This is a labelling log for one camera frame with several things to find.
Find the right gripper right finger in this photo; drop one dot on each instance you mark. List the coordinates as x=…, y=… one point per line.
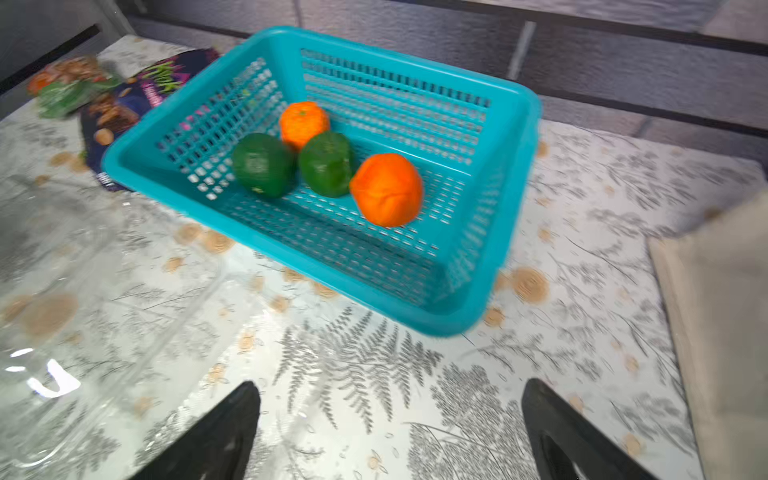
x=565, y=444

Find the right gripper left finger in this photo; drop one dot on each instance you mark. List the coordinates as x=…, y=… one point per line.
x=218, y=446

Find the clear plastic container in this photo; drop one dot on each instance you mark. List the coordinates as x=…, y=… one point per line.
x=108, y=326

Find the green fruit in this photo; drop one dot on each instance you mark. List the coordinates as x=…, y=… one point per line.
x=264, y=165
x=326, y=164

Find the orange fruit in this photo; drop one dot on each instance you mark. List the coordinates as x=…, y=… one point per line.
x=301, y=122
x=388, y=190

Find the beige canvas tote bag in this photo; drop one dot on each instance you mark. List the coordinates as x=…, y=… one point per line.
x=714, y=285

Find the teal plastic basket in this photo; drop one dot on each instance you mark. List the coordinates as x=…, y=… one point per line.
x=471, y=137

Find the purple candy bag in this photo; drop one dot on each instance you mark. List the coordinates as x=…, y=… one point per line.
x=112, y=113

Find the small orange green snack bag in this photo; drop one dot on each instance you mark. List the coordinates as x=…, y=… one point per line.
x=64, y=86

